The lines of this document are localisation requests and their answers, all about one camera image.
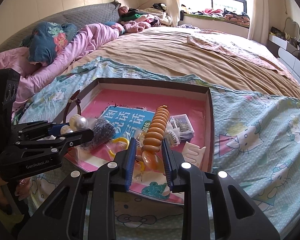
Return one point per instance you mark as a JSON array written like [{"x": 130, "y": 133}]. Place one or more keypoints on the brown headband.
[{"x": 70, "y": 102}]

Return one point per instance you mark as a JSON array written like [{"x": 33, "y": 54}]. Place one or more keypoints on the white dresser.
[{"x": 287, "y": 55}]

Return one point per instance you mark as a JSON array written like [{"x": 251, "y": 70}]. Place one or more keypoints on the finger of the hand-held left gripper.
[
  {"x": 75, "y": 137},
  {"x": 58, "y": 128}
]

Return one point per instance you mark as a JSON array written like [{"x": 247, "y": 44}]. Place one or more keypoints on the pile of clothes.
[{"x": 150, "y": 17}]

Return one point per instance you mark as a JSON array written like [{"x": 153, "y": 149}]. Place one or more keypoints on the pink quilt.
[{"x": 90, "y": 40}]

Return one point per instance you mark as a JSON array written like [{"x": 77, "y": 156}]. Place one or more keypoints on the white window seat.
[{"x": 214, "y": 27}]

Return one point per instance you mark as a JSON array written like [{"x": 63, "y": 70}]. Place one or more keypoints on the tan bedsheet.
[{"x": 177, "y": 62}]

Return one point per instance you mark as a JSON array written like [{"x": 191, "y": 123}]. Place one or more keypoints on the pink plush toy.
[{"x": 136, "y": 26}]

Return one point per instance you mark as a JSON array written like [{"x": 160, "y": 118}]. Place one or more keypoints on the pink checked blanket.
[{"x": 227, "y": 45}]

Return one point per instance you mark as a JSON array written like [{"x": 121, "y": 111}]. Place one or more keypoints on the pink-lined cardboard box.
[{"x": 184, "y": 105}]

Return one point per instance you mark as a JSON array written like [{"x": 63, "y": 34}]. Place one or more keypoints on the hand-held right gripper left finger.
[{"x": 131, "y": 160}]

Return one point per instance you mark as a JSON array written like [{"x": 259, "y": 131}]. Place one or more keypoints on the grey quilted headboard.
[{"x": 90, "y": 15}]

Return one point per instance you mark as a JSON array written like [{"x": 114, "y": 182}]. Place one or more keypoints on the wavy edged mirror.
[{"x": 291, "y": 27}]

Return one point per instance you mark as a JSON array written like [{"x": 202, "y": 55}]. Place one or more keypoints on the small blue floral pillow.
[{"x": 115, "y": 26}]

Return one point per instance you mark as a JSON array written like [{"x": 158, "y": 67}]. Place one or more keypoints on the silver rhinestone hair clip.
[{"x": 172, "y": 136}]

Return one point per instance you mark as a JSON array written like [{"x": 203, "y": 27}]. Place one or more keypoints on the large blue floral pillow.
[{"x": 47, "y": 42}]

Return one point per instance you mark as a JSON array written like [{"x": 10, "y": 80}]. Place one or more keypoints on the heap of clothes and blankets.
[{"x": 227, "y": 16}]

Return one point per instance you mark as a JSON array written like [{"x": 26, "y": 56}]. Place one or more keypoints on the person's left hand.
[{"x": 21, "y": 188}]

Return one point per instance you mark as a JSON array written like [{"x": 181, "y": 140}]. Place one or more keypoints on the white comb hair clip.
[{"x": 192, "y": 152}]

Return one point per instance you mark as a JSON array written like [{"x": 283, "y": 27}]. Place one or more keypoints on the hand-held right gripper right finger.
[{"x": 166, "y": 162}]

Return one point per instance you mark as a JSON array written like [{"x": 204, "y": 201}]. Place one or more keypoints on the cluster of cosmetic containers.
[{"x": 299, "y": 47}]

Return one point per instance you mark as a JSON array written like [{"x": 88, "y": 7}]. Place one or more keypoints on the small clear jewelry case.
[{"x": 183, "y": 125}]

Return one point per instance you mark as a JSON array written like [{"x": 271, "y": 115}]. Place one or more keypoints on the orange spiral hair clip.
[{"x": 157, "y": 125}]

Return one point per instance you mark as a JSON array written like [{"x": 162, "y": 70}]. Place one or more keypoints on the cartoon cat print blanket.
[{"x": 252, "y": 135}]

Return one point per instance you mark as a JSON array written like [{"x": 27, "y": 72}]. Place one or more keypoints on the cream curtain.
[
  {"x": 172, "y": 2},
  {"x": 257, "y": 10}
]

